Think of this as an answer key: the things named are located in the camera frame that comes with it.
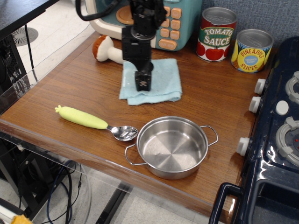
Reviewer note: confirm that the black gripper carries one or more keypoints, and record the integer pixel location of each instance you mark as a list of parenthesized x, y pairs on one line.
[(136, 48)]

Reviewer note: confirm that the light blue cloth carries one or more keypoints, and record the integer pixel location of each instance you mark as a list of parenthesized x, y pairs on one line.
[(165, 85)]

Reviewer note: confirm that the plush mushroom toy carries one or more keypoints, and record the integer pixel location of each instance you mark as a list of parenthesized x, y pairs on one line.
[(103, 49)]

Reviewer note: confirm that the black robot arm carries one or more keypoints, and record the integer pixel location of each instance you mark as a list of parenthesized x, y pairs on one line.
[(148, 15)]

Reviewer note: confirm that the toy microwave teal cream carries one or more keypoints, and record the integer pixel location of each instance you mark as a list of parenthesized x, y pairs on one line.
[(182, 17)]

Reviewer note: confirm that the stainless steel pot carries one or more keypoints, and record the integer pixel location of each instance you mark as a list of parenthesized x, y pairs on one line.
[(172, 147)]

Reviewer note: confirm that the tomato sauce can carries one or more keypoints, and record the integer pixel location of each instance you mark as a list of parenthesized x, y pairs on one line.
[(215, 33)]

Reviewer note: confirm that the pineapple slices can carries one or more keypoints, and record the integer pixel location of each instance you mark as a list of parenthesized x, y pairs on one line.
[(252, 49)]

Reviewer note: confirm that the white stove knob middle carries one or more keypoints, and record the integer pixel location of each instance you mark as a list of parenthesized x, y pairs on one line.
[(254, 104)]

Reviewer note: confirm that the white stove knob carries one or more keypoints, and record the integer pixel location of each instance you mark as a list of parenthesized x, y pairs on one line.
[(259, 87), (254, 104), (242, 146)]

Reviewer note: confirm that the white stove knob top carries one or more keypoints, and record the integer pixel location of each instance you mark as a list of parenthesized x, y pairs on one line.
[(259, 87)]

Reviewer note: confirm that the white stove knob bottom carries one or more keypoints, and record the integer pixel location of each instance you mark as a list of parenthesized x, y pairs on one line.
[(242, 146)]

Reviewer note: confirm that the black desk left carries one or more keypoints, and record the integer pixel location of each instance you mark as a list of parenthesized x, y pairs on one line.
[(16, 13)]

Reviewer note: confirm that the clear acrylic table guard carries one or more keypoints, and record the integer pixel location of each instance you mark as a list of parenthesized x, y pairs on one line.
[(54, 50)]

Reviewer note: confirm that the dark blue toy stove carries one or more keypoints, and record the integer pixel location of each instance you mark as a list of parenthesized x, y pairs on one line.
[(269, 191)]

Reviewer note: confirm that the spoon with green handle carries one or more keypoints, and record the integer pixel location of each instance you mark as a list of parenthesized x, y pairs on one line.
[(121, 133)]

